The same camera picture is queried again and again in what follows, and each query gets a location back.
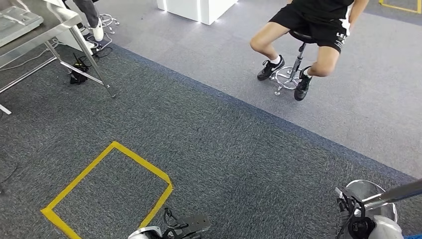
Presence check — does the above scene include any stainless steel workbench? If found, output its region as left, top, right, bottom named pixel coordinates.
left=0, top=0, right=117, bottom=115

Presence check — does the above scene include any chrome stool with black seat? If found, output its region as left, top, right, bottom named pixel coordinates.
left=269, top=30, right=319, bottom=96

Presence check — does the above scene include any black device with antennas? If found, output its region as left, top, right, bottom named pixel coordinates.
left=70, top=52, right=90, bottom=85

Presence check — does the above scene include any yellow floor tape square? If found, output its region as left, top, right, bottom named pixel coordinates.
left=40, top=141, right=174, bottom=239

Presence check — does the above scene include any chrome stool base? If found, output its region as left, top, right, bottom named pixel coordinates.
left=98, top=13, right=120, bottom=35

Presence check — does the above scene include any person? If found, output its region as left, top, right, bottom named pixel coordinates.
left=62, top=0, right=105, bottom=42
left=249, top=0, right=370, bottom=102

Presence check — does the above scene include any stamped grey metal panel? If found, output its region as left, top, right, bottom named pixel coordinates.
left=0, top=5, right=44, bottom=47

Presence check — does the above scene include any white pedestal block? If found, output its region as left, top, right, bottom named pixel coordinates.
left=156, top=0, right=239, bottom=26

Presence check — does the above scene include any chrome stanchion post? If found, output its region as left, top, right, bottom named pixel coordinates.
left=342, top=179, right=422, bottom=226

